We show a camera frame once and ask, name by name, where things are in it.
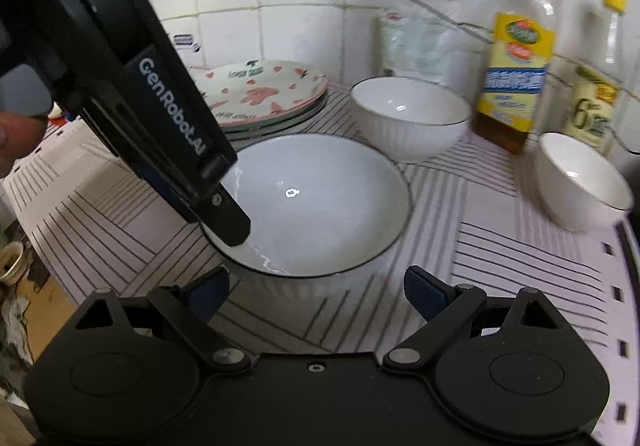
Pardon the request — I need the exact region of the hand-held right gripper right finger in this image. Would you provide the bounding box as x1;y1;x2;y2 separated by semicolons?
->
382;265;564;374

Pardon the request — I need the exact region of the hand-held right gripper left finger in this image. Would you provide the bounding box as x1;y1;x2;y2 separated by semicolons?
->
75;266;253;374

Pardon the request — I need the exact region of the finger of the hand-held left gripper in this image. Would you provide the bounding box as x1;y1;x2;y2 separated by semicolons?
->
132;160;211;227
196;153;252;248

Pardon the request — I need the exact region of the white ribbed bowl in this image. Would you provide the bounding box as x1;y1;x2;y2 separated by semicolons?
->
532;132;635;233
350;76;474;165
200;133;414;313

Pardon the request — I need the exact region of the pink heart print plate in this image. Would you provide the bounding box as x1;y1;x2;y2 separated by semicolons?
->
189;60;329;128

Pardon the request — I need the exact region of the blue fried egg print plate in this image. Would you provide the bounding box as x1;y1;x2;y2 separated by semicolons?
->
220;88;329;133

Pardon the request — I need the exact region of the person's left hand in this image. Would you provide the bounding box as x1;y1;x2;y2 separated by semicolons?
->
0;112;47;180

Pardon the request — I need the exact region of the striped tablecloth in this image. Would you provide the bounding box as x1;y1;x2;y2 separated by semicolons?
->
2;83;640;446

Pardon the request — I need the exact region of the cooking wine bottle yellow label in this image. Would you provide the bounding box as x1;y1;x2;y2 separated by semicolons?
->
472;0;559;156

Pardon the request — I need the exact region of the white salt bag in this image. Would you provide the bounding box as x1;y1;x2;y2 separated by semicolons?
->
377;8;457;88

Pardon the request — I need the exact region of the clear vinegar bottle yellow cap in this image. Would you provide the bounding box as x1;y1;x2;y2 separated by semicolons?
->
562;0;629;158

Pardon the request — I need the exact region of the small wall label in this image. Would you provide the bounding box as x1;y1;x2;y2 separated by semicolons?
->
172;32;202;52

